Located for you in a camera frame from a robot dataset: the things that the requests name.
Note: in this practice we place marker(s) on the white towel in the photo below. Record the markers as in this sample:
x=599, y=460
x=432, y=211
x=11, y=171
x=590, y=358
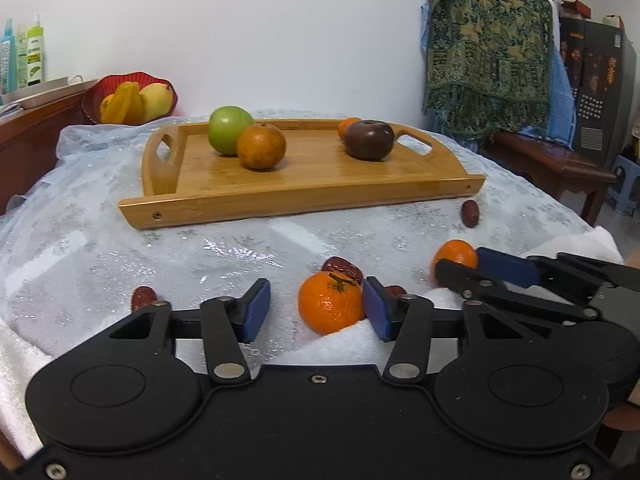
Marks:
x=330, y=350

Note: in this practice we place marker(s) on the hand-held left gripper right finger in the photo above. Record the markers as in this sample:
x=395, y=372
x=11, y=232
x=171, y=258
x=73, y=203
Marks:
x=377, y=310

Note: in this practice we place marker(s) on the black printed cabinet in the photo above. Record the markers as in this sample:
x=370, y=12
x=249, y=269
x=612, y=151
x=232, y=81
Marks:
x=597, y=90

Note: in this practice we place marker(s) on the blue plastic stool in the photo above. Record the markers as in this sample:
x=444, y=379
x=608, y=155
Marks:
x=625, y=185

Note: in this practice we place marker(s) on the large orange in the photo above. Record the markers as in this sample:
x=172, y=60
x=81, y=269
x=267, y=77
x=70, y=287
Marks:
x=261, y=146

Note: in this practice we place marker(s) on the yellow starfruit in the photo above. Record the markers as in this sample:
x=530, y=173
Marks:
x=122, y=105

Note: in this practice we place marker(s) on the red date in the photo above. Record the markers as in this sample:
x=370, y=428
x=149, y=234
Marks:
x=396, y=291
x=470, y=214
x=143, y=297
x=345, y=267

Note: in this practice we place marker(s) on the green and white bottle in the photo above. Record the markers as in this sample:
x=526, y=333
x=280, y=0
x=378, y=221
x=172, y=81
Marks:
x=35, y=55

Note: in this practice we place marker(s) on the person's leg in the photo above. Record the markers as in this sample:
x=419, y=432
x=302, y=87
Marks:
x=7, y=447

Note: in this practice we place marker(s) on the stack of papers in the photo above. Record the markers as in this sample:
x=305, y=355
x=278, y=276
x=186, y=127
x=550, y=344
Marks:
x=10, y=111

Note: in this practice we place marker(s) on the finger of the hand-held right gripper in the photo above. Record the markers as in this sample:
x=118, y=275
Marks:
x=460, y=277
x=507, y=266

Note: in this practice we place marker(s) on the red fruit bowl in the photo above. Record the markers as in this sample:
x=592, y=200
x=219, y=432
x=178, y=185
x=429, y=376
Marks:
x=92, y=102

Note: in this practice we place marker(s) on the yellow mango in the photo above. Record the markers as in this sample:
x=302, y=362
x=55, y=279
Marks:
x=156, y=102

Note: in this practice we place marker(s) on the dark purple tomato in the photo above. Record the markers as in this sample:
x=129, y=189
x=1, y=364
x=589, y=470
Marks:
x=369, y=141

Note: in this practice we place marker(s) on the wooden bench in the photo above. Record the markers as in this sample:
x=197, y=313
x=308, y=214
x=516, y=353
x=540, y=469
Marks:
x=545, y=160

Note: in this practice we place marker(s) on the small mandarin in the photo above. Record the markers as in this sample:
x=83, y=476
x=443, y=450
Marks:
x=346, y=129
x=455, y=255

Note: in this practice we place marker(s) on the glittery snowflake tablecloth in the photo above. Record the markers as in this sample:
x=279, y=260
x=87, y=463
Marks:
x=100, y=260

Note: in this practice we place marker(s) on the green apple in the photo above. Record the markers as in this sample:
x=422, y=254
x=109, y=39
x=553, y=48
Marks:
x=225, y=127

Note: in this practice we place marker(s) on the green patterned shawl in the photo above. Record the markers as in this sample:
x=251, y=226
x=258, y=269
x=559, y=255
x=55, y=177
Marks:
x=485, y=50

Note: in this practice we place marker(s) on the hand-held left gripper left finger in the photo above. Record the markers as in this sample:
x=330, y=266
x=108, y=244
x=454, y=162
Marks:
x=255, y=310

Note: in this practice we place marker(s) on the blue bottle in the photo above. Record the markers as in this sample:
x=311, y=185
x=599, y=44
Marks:
x=7, y=60

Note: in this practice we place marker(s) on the wooden cabinet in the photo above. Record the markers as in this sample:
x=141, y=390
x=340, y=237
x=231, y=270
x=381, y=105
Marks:
x=30, y=150

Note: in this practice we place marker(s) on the mandarin with stem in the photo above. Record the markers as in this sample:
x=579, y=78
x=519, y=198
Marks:
x=327, y=307

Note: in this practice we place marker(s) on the reddish cardboard box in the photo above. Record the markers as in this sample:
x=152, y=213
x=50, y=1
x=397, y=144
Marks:
x=575, y=9

